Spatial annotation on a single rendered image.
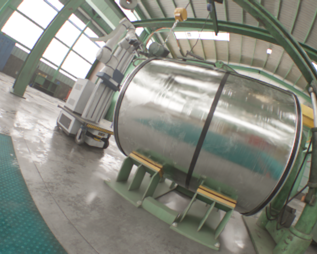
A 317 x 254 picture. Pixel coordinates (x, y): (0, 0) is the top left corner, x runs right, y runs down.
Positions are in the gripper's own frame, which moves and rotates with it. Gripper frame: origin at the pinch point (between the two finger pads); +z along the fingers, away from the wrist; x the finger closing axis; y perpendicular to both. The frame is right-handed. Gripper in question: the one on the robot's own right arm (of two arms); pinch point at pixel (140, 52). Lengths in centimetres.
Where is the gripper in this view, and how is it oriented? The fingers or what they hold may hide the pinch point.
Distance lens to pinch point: 157.2
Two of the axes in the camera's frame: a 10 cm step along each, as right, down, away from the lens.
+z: 4.3, 8.9, -1.4
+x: -7.0, 4.2, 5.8
